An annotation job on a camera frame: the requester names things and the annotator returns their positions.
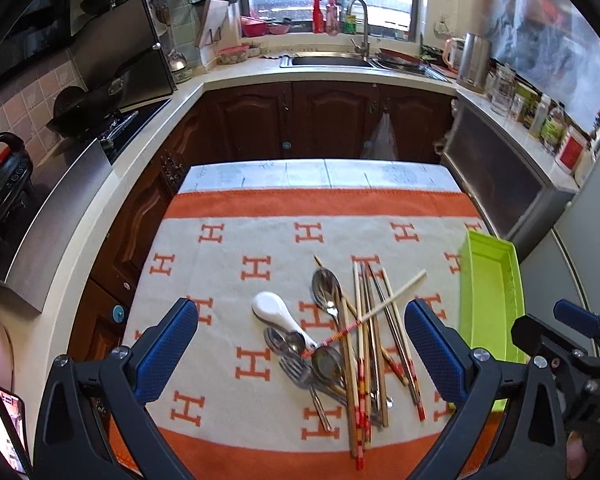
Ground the kitchen sink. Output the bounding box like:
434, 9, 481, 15
279, 52, 449, 82

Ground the steel fork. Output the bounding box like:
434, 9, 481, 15
279, 356, 332, 432

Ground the black wok on stove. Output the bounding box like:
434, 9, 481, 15
46, 77, 125, 139

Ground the pale wooden chopstick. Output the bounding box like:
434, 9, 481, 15
353, 262, 366, 470

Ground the steel soup spoon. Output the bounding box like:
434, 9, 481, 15
311, 347, 347, 396

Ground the large steel spoon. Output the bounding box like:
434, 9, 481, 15
311, 269, 393, 413

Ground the metal chopstick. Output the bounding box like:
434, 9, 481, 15
366, 264, 420, 408

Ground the stainless dishwasher cabinet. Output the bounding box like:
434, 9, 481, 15
441, 89, 579, 260

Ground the white plastic bag on door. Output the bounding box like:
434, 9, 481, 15
361, 112, 398, 162

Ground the thin brown bamboo chopstick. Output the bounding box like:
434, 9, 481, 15
313, 255, 412, 387

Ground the small steel teaspoon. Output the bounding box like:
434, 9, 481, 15
263, 326, 290, 356
286, 332, 306, 356

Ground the lime green plastic tray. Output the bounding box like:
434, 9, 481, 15
456, 230, 530, 413

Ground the stainless electric kettle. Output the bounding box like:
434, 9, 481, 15
456, 32, 491, 93

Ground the red spray bottle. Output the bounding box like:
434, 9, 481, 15
312, 0, 325, 34

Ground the red labelled white jar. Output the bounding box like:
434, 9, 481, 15
555, 126, 588, 174

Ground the right hand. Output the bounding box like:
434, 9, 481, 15
566, 431, 588, 479

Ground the dark brown wooden chopstick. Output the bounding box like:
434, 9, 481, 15
361, 263, 389, 428

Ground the white ceramic spoon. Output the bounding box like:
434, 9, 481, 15
251, 292, 317, 349

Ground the steel kitchen faucet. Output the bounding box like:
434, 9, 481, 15
344, 0, 373, 60

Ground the orange beige H-pattern cloth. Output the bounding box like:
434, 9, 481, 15
123, 188, 483, 479

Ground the light chopstick red end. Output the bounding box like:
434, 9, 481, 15
301, 269, 427, 358

